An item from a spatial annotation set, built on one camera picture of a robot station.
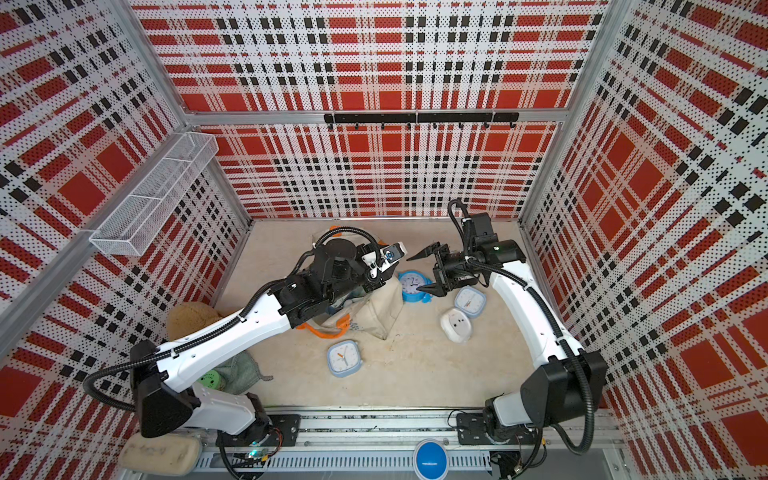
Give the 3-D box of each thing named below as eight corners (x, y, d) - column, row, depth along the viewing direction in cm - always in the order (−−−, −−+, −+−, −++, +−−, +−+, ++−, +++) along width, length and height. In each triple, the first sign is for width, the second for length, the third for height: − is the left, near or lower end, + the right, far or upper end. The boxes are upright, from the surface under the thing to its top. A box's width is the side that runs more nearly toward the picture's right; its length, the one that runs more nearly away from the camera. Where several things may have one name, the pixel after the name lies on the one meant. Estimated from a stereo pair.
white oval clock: (441, 344, 89) (443, 336, 84) (438, 316, 95) (440, 306, 91) (471, 344, 89) (475, 336, 84) (466, 316, 95) (470, 306, 90)
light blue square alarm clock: (325, 376, 84) (324, 373, 82) (330, 343, 90) (329, 340, 88) (360, 376, 84) (359, 373, 82) (363, 343, 90) (362, 340, 88)
